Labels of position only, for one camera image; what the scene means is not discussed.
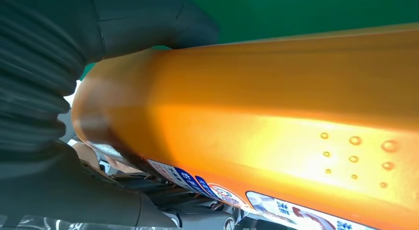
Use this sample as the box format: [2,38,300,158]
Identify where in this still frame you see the white desk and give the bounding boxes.
[64,79,83,108]

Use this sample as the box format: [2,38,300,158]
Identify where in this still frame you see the green table mat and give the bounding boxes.
[80,0,419,81]

